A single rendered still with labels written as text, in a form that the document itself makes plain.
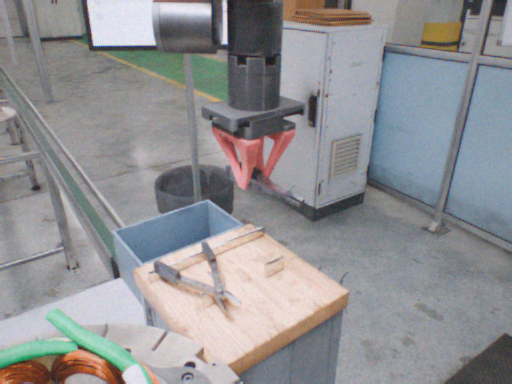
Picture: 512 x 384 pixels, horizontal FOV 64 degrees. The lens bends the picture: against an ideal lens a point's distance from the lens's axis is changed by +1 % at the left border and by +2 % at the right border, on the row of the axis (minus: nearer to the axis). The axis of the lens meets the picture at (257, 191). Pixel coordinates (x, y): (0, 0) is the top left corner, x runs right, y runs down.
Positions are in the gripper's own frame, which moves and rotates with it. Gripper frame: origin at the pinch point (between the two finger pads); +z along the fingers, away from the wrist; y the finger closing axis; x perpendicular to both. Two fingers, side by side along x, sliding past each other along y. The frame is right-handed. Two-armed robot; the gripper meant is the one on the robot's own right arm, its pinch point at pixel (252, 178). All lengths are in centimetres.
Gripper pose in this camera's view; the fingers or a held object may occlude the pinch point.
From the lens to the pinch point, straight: 49.5
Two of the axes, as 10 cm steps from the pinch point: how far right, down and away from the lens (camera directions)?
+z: -0.2, 8.9, 4.5
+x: 6.2, 3.7, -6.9
